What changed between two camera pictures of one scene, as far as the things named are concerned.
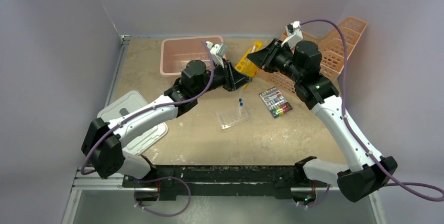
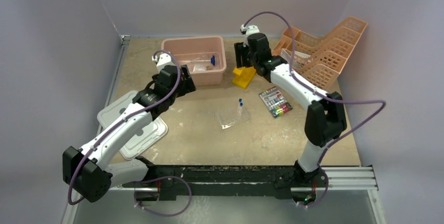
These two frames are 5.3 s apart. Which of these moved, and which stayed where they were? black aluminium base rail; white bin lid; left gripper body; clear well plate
Moved: left gripper body
Stayed: black aluminium base rail; white bin lid; clear well plate
